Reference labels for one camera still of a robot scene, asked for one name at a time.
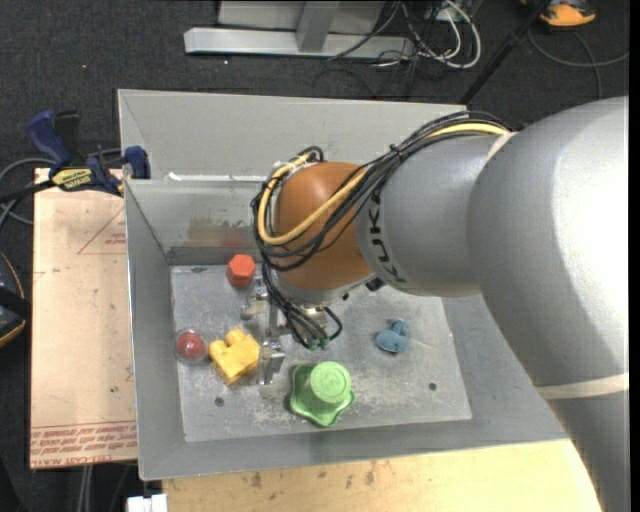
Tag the grey metal bin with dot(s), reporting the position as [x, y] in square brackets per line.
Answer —
[210, 135]

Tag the red ball in clear dome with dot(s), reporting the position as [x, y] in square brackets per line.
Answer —
[190, 346]

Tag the green flower-shaped cup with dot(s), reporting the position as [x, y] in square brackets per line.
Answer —
[322, 392]

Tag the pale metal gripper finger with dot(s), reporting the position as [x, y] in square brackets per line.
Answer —
[270, 364]
[251, 310]

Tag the yellow notched block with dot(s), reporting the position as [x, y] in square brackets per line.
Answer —
[234, 356]

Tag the brown cardboard board, red print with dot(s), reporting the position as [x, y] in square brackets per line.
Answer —
[80, 310]

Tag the black cylinder on white bracket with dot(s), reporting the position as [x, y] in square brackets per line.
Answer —
[375, 285]

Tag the blue soft toy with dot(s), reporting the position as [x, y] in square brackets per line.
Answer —
[394, 336]

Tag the red hexagonal block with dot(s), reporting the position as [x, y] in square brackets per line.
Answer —
[241, 270]

